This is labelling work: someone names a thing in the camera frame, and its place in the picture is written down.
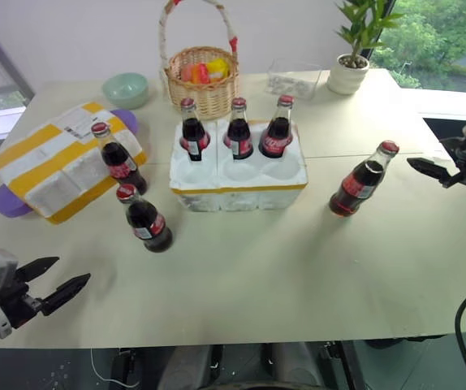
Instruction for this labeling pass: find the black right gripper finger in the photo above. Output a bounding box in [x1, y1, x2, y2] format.
[426, 167, 462, 189]
[406, 157, 450, 177]

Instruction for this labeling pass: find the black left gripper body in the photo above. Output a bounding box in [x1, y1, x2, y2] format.
[0, 272, 44, 331]

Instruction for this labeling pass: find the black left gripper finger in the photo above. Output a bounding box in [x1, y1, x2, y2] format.
[39, 272, 93, 318]
[15, 256, 61, 284]

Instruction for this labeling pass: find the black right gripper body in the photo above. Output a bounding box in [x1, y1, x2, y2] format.
[448, 136, 466, 187]

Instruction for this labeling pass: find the glass cola bottle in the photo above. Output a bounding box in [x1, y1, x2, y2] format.
[90, 121, 149, 197]
[115, 183, 175, 254]
[222, 97, 255, 161]
[179, 97, 211, 163]
[328, 139, 401, 219]
[257, 94, 296, 160]

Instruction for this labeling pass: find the foam lid with yellow tape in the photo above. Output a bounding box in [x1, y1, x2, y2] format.
[0, 101, 152, 226]

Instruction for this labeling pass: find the clear plastic container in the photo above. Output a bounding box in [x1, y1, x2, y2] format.
[265, 57, 324, 101]

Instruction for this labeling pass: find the white foam bottle holder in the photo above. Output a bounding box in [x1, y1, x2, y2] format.
[169, 119, 309, 214]

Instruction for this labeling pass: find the purple plastic tray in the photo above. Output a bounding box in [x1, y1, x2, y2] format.
[0, 108, 142, 219]

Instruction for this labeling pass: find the white ribbed plant pot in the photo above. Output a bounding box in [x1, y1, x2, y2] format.
[326, 53, 370, 96]

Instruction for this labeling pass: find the dark grey rounded shape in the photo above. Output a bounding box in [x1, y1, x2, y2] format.
[157, 344, 214, 390]
[261, 342, 328, 387]

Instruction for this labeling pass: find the green leafy plant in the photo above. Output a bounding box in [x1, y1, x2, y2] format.
[334, 0, 405, 68]

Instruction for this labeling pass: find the mint green bowl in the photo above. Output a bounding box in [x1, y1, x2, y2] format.
[101, 71, 151, 111]

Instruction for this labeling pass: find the yellow toy fruit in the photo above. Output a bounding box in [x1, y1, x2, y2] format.
[206, 58, 231, 81]

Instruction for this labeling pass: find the pink orange toy fruit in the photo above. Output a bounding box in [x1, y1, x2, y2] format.
[180, 62, 212, 85]

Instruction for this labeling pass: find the thin white cable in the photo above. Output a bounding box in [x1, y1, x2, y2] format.
[90, 347, 141, 388]

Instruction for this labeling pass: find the black bracket under table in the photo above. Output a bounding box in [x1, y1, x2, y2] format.
[110, 347, 141, 390]
[319, 340, 356, 390]

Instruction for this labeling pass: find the wicker basket with handle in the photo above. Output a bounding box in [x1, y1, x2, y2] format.
[158, 0, 241, 122]

